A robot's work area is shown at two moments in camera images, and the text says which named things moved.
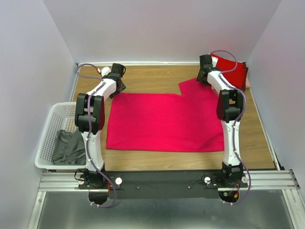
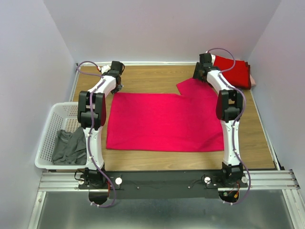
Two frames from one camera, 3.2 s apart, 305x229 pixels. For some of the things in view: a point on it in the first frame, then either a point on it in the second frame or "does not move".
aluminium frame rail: [275, 180] does not move
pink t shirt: [188, 122] does not move
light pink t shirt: [248, 85] -> [252, 81]
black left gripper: [123, 87] does not move
